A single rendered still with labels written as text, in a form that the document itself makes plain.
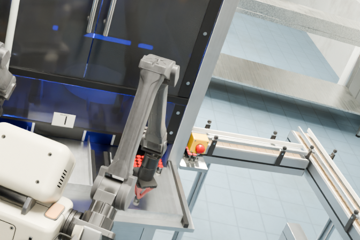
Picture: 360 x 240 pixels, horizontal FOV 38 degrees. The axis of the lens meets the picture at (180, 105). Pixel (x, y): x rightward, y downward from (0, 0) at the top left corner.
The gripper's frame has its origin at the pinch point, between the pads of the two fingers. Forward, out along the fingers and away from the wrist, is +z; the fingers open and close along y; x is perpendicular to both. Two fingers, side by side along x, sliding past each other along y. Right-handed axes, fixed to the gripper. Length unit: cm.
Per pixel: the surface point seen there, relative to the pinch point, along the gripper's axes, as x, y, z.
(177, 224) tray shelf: -13.9, -11.0, 5.8
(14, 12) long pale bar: 46, 40, -49
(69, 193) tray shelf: 22.4, 9.6, 6.7
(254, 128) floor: -216, 183, 105
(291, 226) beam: -104, 11, 41
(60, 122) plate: 21.4, 38.2, -4.3
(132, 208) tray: 1.1, -0.7, 6.1
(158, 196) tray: -12.5, 4.6, 6.4
